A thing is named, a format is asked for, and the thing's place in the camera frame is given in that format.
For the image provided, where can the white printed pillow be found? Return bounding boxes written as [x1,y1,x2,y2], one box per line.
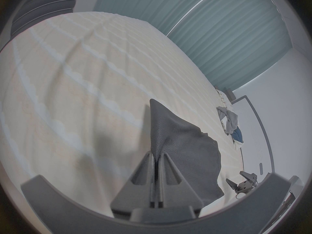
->
[216,89,235,112]

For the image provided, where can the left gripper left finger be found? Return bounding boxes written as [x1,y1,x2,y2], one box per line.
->
[111,152,156,213]

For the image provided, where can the black T-shirt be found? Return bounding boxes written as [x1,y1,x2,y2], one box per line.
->
[149,98,225,208]

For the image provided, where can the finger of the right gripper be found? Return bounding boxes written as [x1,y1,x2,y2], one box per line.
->
[226,178,238,193]
[239,171,254,181]

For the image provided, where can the black chest of drawers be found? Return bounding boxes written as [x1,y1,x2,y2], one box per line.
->
[10,0,80,42]

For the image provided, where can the blue-green curtain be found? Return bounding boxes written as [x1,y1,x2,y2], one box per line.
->
[167,0,293,91]
[94,0,224,36]

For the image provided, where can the grey bedside table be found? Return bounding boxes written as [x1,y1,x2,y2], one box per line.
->
[224,88,236,101]

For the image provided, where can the dark blue garment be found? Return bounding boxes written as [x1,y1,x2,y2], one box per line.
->
[231,127,244,143]

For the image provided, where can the grey garment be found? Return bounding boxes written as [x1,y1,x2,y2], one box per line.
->
[216,106,239,135]

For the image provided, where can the bed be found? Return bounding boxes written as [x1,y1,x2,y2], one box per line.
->
[0,11,276,219]

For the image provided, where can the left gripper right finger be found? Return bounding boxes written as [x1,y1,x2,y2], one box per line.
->
[156,151,203,214]

